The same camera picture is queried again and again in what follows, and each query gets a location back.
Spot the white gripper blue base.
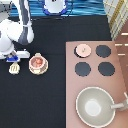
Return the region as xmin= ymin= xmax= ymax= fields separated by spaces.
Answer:
xmin=0 ymin=49 xmax=29 ymax=62

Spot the cream round plate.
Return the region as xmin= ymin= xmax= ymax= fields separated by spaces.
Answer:
xmin=28 ymin=55 xmax=50 ymax=75

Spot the pink small pot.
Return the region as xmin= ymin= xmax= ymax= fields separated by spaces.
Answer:
xmin=29 ymin=52 xmax=48 ymax=74

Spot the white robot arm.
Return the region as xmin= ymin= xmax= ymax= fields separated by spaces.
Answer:
xmin=0 ymin=0 xmax=34 ymax=62

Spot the black table mat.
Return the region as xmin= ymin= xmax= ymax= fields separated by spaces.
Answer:
xmin=0 ymin=16 xmax=111 ymax=128

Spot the black burner bottom left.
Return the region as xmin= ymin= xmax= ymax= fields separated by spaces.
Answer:
xmin=75 ymin=62 xmax=91 ymax=77

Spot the black burner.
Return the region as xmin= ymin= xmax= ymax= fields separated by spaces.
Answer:
xmin=96 ymin=45 xmax=111 ymax=58
xmin=98 ymin=62 xmax=115 ymax=76
xmin=75 ymin=62 xmax=91 ymax=77

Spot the pink stove top board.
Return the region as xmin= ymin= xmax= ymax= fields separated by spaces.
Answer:
xmin=66 ymin=41 xmax=128 ymax=128

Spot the black burner top right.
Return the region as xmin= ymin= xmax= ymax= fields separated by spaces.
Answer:
xmin=96 ymin=45 xmax=111 ymax=58

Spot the black burner bottom right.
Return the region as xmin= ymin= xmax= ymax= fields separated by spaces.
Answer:
xmin=98 ymin=62 xmax=115 ymax=76

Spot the large grey frying pan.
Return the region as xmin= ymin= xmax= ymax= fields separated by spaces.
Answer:
xmin=76 ymin=87 xmax=128 ymax=128

